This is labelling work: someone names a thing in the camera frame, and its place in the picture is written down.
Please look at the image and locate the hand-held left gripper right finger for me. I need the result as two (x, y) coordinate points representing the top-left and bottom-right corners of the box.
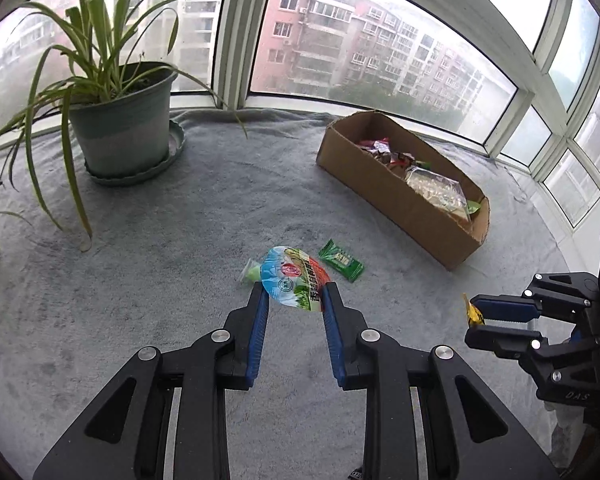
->
(321, 281), (561, 480)

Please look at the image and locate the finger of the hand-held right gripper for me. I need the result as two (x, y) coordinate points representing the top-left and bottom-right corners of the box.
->
(471, 272), (600, 322)
(465, 325), (593, 376)

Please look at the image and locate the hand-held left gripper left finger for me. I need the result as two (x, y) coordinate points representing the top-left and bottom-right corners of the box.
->
(32, 281), (271, 480)

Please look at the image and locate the small yellow candy wrapper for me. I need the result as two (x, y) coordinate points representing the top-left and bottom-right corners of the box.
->
(461, 293), (486, 328)

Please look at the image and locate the round colourful jelly cup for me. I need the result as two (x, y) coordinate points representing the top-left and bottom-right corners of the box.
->
(261, 246), (333, 313)

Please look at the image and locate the cardboard box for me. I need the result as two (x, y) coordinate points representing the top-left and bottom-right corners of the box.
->
(316, 110), (491, 272)

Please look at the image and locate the clear bag of beige snacks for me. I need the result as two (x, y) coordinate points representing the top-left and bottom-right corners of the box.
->
(404, 166), (468, 221)

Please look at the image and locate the green candy in clear wrapper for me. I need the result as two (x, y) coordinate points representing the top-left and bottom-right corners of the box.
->
(243, 258), (266, 285)

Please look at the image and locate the small green snack packet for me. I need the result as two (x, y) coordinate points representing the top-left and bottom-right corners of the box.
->
(318, 239), (366, 285)

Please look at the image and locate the green pot saucer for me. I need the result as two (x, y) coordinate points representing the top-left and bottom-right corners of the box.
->
(85, 119), (187, 187)

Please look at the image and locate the green plastic flower pot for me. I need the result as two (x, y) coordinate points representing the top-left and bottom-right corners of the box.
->
(69, 61), (178, 173)

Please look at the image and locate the spider plant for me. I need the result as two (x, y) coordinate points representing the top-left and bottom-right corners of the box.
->
(0, 0), (248, 253)

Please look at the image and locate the white window frame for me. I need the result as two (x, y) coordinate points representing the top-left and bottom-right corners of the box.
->
(0, 0), (600, 231)

